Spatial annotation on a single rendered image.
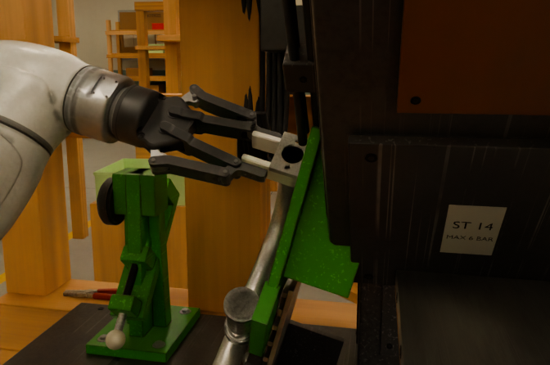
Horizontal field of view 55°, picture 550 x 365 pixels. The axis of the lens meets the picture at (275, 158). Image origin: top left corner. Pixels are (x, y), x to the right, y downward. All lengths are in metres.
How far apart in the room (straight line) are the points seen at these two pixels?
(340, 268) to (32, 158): 0.39
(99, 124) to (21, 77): 0.11
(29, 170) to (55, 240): 0.48
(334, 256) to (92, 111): 0.34
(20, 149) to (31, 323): 0.46
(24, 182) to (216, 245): 0.40
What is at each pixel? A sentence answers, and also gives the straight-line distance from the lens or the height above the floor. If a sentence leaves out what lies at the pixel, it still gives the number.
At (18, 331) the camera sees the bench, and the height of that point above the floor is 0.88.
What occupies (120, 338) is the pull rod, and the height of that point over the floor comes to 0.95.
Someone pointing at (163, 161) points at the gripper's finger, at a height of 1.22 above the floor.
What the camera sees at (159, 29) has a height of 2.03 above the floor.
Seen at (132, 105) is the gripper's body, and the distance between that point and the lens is 0.66.
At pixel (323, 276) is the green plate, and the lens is 0.54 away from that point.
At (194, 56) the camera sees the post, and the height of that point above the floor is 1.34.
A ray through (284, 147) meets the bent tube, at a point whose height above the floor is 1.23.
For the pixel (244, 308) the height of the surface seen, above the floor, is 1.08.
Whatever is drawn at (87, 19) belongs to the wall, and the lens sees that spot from 11.79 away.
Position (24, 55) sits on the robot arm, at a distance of 0.73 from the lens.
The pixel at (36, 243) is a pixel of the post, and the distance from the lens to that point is 1.13.
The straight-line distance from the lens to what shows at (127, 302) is 0.81.
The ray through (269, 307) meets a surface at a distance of 0.54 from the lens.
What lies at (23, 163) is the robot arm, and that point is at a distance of 0.68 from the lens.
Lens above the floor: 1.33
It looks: 10 degrees down
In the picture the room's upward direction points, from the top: straight up
